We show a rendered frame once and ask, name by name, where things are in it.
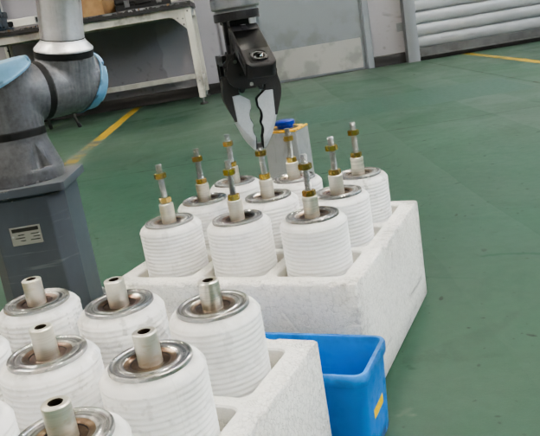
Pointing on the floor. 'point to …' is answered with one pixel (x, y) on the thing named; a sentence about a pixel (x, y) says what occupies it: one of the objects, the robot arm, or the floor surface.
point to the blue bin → (351, 381)
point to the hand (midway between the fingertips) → (260, 141)
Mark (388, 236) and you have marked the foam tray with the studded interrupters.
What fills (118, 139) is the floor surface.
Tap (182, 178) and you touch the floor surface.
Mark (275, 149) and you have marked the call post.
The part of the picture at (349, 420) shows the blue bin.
